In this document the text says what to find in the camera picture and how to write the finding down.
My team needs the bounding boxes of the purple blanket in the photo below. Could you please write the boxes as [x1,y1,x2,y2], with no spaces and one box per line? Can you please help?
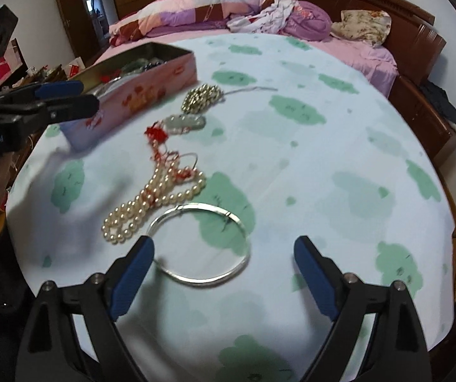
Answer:
[284,0,332,40]

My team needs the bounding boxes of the brown wooden nightstand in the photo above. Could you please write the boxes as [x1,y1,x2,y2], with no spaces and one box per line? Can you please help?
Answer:
[389,75,456,164]

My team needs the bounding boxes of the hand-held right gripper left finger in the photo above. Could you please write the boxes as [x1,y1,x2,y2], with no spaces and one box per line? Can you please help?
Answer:
[15,236,156,382]

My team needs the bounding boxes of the brown wooden headboard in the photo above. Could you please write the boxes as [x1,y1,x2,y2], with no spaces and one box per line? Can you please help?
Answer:
[292,0,447,100]

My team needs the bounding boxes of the green jade bangle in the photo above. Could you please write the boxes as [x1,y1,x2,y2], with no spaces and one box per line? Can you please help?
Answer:
[121,59,149,73]

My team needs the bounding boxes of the red and white bag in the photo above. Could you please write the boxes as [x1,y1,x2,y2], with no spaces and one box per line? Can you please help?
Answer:
[0,40,28,84]

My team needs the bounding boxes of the dark beaded bracelet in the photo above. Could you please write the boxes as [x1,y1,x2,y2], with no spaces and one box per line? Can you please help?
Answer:
[142,56,167,71]

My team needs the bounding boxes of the white tablecloth with green clouds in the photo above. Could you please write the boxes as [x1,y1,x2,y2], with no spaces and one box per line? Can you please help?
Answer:
[5,32,456,382]

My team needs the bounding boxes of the gold metal bead chain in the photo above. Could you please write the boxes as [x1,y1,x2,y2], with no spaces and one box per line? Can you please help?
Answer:
[181,83,278,114]

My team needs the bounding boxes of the bed with pink sheet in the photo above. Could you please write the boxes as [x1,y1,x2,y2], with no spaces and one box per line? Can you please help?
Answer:
[93,20,399,100]

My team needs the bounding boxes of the white pearl necklace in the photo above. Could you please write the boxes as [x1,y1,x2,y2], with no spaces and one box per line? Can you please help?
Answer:
[101,163,207,243]

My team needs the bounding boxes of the thin silver hoop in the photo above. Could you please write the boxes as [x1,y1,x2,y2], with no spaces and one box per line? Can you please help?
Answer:
[164,152,201,172]

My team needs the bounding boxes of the floral pillow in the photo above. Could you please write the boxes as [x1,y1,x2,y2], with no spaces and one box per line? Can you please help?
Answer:
[330,9,392,48]

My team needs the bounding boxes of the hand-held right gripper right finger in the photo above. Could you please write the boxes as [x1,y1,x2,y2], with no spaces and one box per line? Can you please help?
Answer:
[294,236,433,382]

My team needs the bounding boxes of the jade pendant with red cord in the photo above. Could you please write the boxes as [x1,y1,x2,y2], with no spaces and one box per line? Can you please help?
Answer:
[144,113,207,180]

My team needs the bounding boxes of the pink patchwork quilt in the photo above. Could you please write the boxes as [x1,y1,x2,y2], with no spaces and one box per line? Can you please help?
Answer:
[109,0,284,46]

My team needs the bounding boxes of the white floral cloth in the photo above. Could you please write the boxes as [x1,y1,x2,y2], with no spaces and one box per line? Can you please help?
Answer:
[228,0,296,34]

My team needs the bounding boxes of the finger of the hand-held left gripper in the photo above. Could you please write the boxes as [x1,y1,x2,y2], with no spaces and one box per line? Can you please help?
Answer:
[0,80,84,103]
[0,93,100,126]

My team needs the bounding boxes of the silver bangle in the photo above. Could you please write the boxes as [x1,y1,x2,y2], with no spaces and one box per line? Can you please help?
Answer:
[146,204,252,287]

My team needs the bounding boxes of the pink metal tin box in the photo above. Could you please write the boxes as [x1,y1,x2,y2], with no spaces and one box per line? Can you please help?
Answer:
[59,42,197,152]

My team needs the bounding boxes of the dark clothes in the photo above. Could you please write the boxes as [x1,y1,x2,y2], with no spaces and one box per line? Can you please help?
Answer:
[421,80,456,136]

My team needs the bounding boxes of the cluttered shelf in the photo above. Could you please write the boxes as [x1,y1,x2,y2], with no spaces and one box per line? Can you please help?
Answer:
[13,64,67,88]

